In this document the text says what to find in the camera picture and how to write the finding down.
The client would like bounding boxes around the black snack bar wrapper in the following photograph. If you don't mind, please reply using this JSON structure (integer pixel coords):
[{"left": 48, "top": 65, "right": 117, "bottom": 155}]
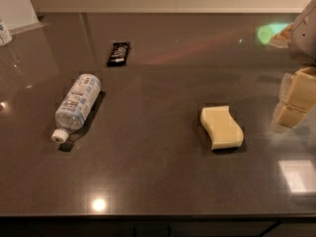
[{"left": 107, "top": 42, "right": 130, "bottom": 67}]

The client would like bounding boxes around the clear blue-label plastic bottle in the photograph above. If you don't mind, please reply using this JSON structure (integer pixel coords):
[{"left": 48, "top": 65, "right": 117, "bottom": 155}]
[{"left": 51, "top": 74, "right": 101, "bottom": 144}]

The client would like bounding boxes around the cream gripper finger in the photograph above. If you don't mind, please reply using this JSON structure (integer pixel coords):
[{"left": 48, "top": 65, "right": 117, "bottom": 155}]
[
  {"left": 271, "top": 73, "right": 292, "bottom": 133},
  {"left": 285, "top": 66, "right": 316, "bottom": 128}
]

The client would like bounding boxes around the yellow S-shaped sponge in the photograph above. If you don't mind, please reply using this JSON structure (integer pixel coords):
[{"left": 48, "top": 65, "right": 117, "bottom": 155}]
[{"left": 200, "top": 106, "right": 244, "bottom": 150}]

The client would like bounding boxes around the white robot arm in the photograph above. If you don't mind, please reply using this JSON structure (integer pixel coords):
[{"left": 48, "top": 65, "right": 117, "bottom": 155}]
[{"left": 269, "top": 0, "right": 316, "bottom": 133}]

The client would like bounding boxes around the white container at left edge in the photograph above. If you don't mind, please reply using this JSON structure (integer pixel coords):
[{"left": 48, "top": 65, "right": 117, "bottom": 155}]
[{"left": 0, "top": 19, "right": 13, "bottom": 46}]

